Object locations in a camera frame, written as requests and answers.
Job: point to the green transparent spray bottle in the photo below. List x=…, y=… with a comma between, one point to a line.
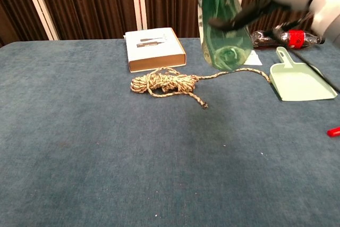
x=225, y=38

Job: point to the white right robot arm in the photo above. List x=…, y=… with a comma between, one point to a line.
x=328, y=11

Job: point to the cola bottle with red label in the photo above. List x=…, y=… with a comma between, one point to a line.
x=295, y=38

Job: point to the white printed card packet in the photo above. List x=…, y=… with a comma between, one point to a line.
x=254, y=59

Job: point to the mint green plastic dustpan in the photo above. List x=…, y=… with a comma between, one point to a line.
x=300, y=80

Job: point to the white cardboard product box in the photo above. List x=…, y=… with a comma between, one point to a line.
x=151, y=49

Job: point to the red plastic object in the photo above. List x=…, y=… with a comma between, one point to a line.
x=334, y=132

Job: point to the blue velvet table cloth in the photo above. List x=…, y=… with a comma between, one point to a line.
x=79, y=131

